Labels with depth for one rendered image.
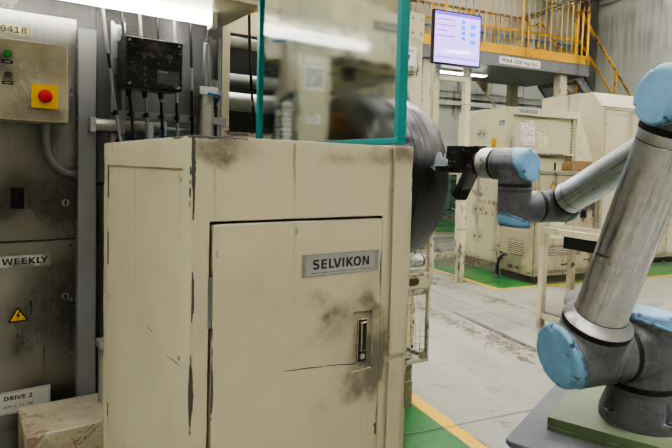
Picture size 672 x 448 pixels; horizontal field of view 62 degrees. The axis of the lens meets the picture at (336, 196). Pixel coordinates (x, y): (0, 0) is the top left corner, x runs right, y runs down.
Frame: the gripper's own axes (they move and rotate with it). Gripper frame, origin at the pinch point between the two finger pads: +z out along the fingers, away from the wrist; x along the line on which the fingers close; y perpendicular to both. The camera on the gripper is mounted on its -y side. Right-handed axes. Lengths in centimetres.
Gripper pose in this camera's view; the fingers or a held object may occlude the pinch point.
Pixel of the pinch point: (434, 169)
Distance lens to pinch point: 182.8
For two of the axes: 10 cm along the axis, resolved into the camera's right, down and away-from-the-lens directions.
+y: 0.3, -10.0, -0.6
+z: -5.6, -0.6, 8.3
